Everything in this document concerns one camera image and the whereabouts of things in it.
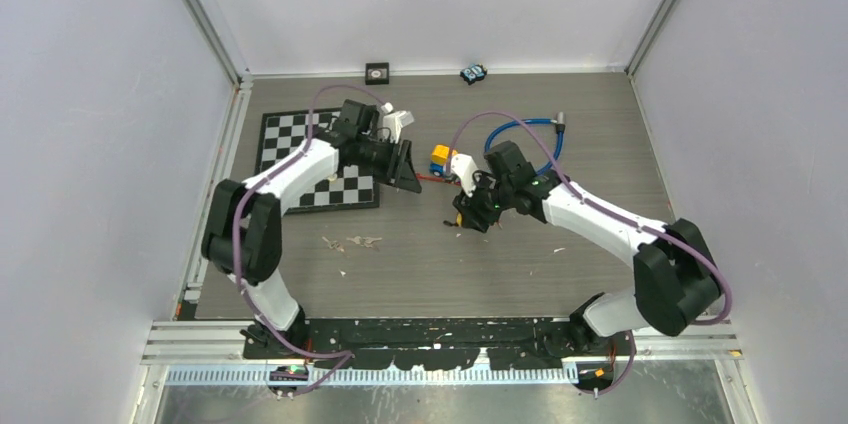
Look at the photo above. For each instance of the small blue toy car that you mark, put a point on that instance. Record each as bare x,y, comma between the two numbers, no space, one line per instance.
473,73

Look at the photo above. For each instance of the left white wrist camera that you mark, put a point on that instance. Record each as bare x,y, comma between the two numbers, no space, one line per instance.
393,121

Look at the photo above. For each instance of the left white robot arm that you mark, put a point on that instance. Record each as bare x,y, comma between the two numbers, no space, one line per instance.
242,237

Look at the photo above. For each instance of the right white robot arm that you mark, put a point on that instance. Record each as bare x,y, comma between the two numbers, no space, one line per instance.
674,277

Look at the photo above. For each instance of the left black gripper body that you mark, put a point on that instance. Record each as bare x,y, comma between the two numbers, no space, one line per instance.
393,163

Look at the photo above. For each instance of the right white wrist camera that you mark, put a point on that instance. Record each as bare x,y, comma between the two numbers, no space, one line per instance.
461,168

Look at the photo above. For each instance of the black white chessboard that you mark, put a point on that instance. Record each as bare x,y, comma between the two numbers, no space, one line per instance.
282,132

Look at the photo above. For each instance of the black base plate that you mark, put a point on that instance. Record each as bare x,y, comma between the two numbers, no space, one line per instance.
435,344

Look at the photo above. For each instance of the red cable padlock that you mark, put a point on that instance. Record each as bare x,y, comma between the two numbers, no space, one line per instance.
429,178

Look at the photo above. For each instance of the small black square box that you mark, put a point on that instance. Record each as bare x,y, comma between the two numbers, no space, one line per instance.
377,73

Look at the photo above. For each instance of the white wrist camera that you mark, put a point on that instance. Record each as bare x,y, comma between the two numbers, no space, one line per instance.
461,168
393,121

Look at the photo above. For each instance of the silver key bunch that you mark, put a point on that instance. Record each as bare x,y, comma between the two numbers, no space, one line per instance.
365,241
334,245

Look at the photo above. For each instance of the blue yellow toy car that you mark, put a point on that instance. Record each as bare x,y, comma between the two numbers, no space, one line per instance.
438,159

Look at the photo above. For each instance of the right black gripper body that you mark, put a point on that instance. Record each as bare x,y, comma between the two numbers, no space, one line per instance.
494,197

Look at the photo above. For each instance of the yellow black padlock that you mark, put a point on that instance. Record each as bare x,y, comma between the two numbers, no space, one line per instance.
456,222

